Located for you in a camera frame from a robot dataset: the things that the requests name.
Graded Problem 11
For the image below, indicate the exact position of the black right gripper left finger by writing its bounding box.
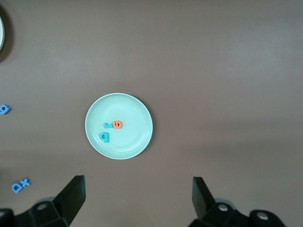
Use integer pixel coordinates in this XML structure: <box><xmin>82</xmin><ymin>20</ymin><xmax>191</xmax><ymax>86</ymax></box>
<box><xmin>0</xmin><ymin>175</ymin><xmax>87</xmax><ymax>227</ymax></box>

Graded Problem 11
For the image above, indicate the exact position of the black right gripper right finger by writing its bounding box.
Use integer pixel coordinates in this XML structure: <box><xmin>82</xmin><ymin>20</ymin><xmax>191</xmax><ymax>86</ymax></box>
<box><xmin>187</xmin><ymin>176</ymin><xmax>288</xmax><ymax>227</ymax></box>

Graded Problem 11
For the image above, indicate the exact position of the teal foam letter d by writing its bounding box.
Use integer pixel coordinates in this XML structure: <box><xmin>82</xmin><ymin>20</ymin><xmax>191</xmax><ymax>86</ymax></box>
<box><xmin>99</xmin><ymin>131</ymin><xmax>110</xmax><ymax>144</ymax></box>

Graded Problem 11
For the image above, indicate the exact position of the blue foam letter D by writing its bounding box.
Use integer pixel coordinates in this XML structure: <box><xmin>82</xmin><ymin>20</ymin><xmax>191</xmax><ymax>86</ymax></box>
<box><xmin>11</xmin><ymin>182</ymin><xmax>23</xmax><ymax>194</ymax></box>

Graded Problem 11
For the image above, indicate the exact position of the light green plate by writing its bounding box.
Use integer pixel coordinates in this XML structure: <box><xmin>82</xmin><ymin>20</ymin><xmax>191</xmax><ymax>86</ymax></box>
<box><xmin>84</xmin><ymin>93</ymin><xmax>154</xmax><ymax>160</ymax></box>

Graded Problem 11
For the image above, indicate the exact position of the beige plate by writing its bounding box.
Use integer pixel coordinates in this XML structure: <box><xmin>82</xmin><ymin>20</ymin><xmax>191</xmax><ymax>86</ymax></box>
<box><xmin>0</xmin><ymin>9</ymin><xmax>6</xmax><ymax>52</ymax></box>

